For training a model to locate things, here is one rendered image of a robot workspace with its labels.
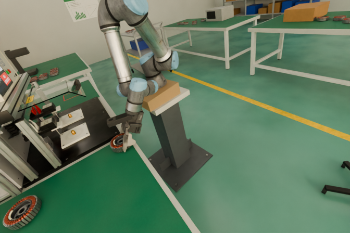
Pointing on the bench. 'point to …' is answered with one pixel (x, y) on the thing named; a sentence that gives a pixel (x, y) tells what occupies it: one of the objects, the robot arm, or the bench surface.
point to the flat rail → (28, 107)
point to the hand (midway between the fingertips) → (121, 143)
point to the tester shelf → (14, 99)
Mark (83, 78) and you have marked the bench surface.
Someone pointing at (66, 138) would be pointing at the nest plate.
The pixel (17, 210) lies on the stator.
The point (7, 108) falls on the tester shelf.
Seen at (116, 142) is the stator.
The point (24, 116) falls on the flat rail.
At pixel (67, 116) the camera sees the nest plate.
